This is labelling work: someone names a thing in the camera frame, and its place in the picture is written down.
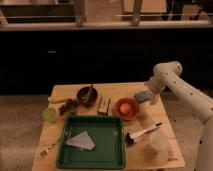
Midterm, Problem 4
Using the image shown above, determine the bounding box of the blue sponge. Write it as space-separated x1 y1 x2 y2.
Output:
134 91 151 103

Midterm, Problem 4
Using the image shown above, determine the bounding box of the dark brown bowl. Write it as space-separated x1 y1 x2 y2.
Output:
76 86 98 107

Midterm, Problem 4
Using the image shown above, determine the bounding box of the wooden block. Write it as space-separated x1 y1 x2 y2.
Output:
98 97 110 115

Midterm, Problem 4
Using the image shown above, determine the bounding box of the grey cloth piece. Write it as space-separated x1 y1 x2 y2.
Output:
66 131 95 150

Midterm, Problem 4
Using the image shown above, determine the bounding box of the orange bowl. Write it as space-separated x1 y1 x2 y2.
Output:
113 98 140 121

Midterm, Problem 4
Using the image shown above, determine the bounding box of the green utensil in bowl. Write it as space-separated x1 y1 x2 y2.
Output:
84 84 93 103

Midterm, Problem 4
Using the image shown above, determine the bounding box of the wooden table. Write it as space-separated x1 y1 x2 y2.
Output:
31 82 185 171

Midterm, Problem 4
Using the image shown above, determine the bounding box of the dark toy figure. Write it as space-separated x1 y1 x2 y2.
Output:
59 99 79 115

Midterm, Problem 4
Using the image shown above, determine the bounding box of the black white brush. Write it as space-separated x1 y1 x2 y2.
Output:
125 123 162 144

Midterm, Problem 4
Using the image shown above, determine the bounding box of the green plastic tray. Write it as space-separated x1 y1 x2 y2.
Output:
56 116 126 169

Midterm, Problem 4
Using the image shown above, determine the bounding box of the yellow banana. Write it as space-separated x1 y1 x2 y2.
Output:
48 97 69 104

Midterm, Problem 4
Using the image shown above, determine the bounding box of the green cup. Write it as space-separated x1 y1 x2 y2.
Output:
42 107 57 123

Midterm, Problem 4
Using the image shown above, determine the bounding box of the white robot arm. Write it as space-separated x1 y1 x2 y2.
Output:
146 61 213 171

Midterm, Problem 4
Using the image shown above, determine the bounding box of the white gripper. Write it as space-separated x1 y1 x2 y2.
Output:
146 77 165 105

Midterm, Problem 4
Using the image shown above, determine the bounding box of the orange ball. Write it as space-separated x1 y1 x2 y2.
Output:
120 103 132 115

